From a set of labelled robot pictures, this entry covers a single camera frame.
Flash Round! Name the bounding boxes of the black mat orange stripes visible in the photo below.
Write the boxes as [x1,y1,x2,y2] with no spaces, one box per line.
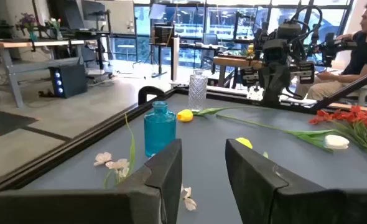
[0,108,39,139]

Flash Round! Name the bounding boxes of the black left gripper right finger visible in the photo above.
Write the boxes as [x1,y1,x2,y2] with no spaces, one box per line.
[225,138,367,224]

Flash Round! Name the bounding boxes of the yellow tulip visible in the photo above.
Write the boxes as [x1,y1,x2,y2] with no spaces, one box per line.
[235,136,270,159]
[176,106,276,123]

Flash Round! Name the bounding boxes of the wooden top desk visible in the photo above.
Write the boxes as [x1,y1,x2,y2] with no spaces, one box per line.
[0,39,85,109]

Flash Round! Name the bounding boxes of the black frame strut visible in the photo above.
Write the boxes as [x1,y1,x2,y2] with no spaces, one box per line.
[310,65,367,113]

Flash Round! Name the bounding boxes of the black curved clamp handle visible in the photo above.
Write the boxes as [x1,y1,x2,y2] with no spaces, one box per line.
[137,85,166,106]

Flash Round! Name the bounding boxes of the white board panel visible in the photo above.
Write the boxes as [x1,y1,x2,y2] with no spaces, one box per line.
[104,0,136,35]

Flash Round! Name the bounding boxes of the white blossom spray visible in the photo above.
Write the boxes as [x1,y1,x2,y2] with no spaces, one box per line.
[93,151,131,190]
[179,184,198,212]

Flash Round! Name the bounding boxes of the green leafy stem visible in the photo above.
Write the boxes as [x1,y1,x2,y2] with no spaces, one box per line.
[123,114,137,177]

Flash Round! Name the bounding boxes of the grey office chair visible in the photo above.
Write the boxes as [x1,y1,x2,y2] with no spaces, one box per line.
[346,79,367,110]

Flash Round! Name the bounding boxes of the blue glass vase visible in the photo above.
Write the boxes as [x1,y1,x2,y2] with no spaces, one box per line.
[144,101,177,158]

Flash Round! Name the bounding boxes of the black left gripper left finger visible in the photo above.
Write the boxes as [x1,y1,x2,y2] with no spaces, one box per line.
[0,139,184,224]

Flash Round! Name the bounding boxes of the tulips in small vase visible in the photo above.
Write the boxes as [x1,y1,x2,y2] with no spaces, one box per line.
[48,17,63,40]

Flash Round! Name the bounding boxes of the black equipment box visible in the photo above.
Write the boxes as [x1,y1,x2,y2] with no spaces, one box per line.
[152,24,175,47]

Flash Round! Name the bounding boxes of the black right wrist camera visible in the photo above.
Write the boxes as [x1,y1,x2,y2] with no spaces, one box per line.
[262,39,287,65]

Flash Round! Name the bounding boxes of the purple flowers teal vase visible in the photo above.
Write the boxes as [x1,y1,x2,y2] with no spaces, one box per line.
[17,12,40,42]

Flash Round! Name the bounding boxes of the black monitor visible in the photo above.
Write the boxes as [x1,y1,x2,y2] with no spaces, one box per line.
[80,0,107,22]

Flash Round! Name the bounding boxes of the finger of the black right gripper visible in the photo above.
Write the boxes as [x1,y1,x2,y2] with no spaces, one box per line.
[258,74,277,106]
[275,74,292,105]

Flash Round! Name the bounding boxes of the white post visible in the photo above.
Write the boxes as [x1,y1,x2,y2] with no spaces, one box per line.
[170,35,180,83]

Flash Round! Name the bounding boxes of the wooden table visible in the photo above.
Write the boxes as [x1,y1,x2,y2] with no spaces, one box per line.
[213,55,264,88]

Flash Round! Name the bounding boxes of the clear glass vase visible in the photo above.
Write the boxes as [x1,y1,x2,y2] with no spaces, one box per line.
[188,69,209,112]

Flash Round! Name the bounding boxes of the computer tower blue lights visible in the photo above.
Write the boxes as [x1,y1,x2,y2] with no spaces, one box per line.
[49,63,88,99]

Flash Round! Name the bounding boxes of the black teleoperation device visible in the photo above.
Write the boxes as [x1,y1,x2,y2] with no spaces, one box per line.
[314,32,358,68]

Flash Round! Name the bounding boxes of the red flower bunch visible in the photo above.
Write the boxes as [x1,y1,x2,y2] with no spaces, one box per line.
[308,105,367,171]

